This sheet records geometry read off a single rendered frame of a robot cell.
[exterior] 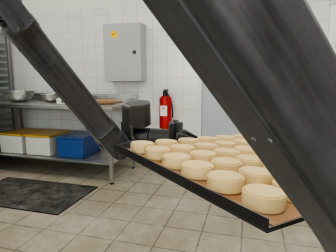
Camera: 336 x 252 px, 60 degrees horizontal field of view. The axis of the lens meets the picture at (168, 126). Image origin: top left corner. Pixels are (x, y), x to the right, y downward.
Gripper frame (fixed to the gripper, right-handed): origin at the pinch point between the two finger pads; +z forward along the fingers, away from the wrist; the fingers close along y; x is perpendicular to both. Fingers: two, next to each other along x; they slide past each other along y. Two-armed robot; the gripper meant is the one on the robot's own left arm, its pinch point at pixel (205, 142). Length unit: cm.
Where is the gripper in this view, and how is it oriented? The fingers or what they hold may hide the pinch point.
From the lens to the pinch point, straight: 74.2
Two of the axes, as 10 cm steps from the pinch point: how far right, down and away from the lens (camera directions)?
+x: -2.3, 1.5, -9.6
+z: 9.7, 0.6, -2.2
